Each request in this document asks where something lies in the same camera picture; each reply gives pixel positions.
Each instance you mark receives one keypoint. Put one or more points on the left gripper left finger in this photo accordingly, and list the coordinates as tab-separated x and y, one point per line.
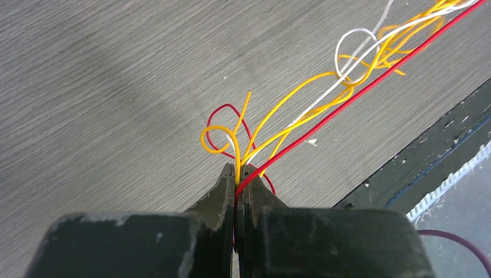
194	243

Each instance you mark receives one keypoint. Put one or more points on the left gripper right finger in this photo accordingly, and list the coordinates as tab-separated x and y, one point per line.
275	240

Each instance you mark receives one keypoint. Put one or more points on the white perforated cable duct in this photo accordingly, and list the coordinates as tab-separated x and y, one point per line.
430	198

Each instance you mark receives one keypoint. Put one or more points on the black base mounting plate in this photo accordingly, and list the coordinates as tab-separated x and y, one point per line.
423	165

